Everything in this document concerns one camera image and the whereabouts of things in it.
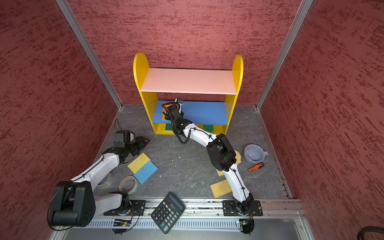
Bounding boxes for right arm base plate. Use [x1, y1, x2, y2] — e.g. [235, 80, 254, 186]
[222, 200, 264, 217]

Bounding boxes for orange sponge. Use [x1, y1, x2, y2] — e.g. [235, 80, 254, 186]
[162, 105, 170, 121]

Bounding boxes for clear tape roll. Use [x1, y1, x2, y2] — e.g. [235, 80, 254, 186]
[119, 176, 138, 195]

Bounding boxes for grey plastic cup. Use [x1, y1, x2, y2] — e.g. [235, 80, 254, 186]
[244, 144, 269, 165]

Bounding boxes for blue sponge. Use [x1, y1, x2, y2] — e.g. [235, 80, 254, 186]
[134, 161, 158, 185]

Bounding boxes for circuit board with wires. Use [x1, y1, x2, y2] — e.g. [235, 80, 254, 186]
[239, 219, 255, 235]
[112, 219, 132, 235]

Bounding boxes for aluminium corner post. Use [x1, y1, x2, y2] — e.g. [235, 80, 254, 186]
[56, 0, 123, 110]
[256, 0, 313, 112]

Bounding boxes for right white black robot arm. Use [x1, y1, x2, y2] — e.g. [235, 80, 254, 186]
[162, 101, 254, 216]

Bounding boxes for right aluminium corner post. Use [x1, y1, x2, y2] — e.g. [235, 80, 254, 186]
[256, 0, 313, 112]

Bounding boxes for aluminium front rail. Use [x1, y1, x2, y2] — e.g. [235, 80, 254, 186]
[50, 198, 315, 240]

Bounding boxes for grey tape roll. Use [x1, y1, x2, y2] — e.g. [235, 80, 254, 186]
[98, 173, 114, 188]

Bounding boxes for bright green sponge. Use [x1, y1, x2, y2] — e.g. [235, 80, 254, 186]
[204, 125, 214, 134]

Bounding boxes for left aluminium corner post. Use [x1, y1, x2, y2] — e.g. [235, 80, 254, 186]
[56, 0, 123, 110]

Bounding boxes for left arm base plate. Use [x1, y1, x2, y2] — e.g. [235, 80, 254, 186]
[103, 200, 146, 218]

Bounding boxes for left circuit board with wires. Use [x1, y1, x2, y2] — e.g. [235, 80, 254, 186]
[112, 219, 132, 235]

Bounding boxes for black calculator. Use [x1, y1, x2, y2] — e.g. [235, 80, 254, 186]
[151, 192, 186, 234]

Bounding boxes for orange handled screwdriver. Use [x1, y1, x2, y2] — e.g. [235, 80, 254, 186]
[241, 163, 264, 174]

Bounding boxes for black cable bottom right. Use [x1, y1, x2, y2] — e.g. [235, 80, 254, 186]
[356, 225, 384, 240]

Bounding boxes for dark green scrub sponge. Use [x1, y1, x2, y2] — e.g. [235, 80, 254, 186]
[165, 124, 173, 132]

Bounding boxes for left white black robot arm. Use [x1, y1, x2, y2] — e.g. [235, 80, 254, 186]
[47, 130, 150, 232]

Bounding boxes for right circuit board with wires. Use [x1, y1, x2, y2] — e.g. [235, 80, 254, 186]
[239, 219, 255, 235]

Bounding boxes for yellow shelf pink blue boards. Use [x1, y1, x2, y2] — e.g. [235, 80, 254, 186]
[133, 53, 244, 135]

